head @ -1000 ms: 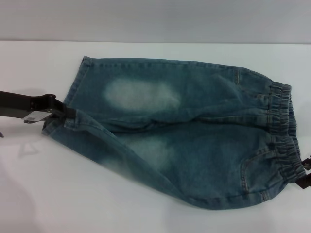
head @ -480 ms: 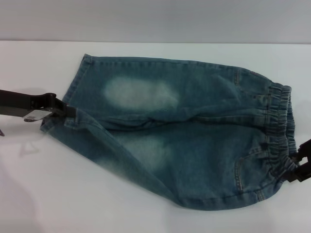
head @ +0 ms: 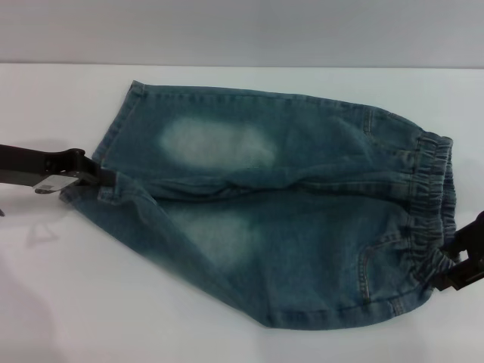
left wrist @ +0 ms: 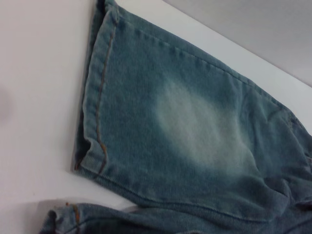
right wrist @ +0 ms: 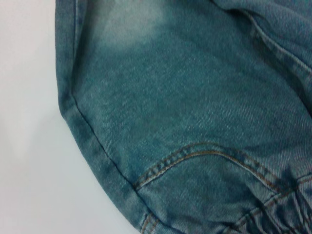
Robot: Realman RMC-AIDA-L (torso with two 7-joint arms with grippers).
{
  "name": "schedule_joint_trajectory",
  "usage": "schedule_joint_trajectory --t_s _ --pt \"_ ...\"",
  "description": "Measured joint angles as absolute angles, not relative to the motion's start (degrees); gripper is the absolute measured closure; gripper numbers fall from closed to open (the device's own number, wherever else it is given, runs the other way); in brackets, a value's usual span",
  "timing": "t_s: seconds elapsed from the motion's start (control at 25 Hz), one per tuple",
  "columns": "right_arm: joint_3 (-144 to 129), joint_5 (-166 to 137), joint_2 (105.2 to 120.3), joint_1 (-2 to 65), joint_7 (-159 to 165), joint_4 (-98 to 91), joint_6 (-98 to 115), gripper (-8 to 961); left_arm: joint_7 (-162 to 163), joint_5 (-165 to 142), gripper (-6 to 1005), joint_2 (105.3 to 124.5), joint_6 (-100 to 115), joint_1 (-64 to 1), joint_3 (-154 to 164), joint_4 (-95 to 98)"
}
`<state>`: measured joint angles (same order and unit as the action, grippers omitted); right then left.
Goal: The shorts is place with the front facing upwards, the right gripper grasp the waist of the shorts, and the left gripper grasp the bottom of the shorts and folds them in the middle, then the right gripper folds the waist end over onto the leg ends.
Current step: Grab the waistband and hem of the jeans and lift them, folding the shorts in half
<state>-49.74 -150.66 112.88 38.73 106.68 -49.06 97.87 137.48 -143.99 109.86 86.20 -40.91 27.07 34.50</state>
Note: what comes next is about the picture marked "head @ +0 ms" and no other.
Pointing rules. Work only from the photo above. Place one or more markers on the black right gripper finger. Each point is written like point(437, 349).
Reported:
point(467, 238)
point(459, 278)

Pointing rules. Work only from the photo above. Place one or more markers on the blue denim shorts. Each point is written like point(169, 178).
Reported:
point(287, 211)

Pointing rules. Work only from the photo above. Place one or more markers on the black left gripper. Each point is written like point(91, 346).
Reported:
point(30, 162)

